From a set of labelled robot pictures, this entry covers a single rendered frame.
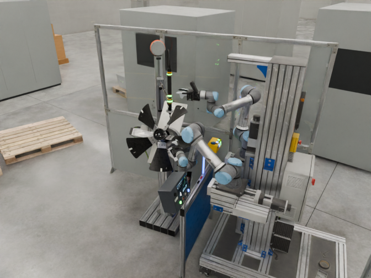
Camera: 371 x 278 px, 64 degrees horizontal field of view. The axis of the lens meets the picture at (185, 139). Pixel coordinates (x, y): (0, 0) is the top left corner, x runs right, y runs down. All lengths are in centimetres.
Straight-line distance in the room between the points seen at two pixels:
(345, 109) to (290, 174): 255
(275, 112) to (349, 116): 268
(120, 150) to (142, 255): 159
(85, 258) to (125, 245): 42
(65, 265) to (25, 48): 571
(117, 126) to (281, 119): 244
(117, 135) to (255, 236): 226
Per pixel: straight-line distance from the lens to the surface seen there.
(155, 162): 283
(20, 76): 809
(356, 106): 483
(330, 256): 337
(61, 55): 1094
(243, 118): 286
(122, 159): 435
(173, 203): 212
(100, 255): 343
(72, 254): 352
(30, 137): 565
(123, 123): 404
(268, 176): 257
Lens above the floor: 254
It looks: 28 degrees down
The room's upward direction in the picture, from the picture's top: 1 degrees clockwise
